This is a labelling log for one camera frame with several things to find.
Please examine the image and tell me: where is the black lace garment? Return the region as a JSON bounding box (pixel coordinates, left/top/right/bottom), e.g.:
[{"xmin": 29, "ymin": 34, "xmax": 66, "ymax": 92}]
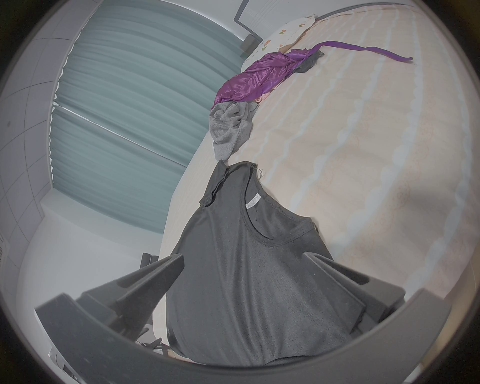
[{"xmin": 296, "ymin": 50, "xmax": 325, "ymax": 74}]

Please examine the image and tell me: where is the grey garment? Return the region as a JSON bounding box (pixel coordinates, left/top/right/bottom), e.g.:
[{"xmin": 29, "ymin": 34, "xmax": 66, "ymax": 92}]
[{"xmin": 208, "ymin": 101, "xmax": 259, "ymax": 161}]

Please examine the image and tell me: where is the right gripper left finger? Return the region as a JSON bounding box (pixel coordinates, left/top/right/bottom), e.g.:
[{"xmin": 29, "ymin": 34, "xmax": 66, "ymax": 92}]
[{"xmin": 77, "ymin": 254, "xmax": 185, "ymax": 334}]

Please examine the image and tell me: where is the blue-green curtain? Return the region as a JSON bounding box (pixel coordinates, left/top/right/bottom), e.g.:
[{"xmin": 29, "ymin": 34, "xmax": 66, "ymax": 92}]
[
  {"xmin": 48, "ymin": 107, "xmax": 188, "ymax": 235},
  {"xmin": 54, "ymin": 0, "xmax": 250, "ymax": 167}
]

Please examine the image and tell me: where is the purple satin garment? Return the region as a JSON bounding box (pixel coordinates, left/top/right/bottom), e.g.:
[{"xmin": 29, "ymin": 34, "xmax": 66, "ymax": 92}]
[{"xmin": 214, "ymin": 40, "xmax": 413, "ymax": 109}]

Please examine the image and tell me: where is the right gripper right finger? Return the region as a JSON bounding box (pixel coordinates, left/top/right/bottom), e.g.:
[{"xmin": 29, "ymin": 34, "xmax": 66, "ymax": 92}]
[{"xmin": 302, "ymin": 252, "xmax": 406, "ymax": 335}]

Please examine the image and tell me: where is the bed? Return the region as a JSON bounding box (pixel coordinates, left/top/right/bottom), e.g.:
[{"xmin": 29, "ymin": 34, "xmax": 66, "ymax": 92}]
[{"xmin": 150, "ymin": 0, "xmax": 480, "ymax": 349}]

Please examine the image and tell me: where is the grey bedside table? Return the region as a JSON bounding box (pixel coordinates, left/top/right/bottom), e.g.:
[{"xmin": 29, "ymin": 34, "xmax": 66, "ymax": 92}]
[{"xmin": 240, "ymin": 34, "xmax": 259, "ymax": 57}]

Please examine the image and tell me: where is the white printed pillow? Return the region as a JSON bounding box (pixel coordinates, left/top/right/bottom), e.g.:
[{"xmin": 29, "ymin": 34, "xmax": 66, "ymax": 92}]
[{"xmin": 262, "ymin": 14, "xmax": 317, "ymax": 51}]

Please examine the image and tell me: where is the black T-shirt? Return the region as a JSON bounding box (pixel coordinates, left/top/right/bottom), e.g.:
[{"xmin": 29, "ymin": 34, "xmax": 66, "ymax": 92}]
[{"xmin": 164, "ymin": 160, "xmax": 362, "ymax": 367}]

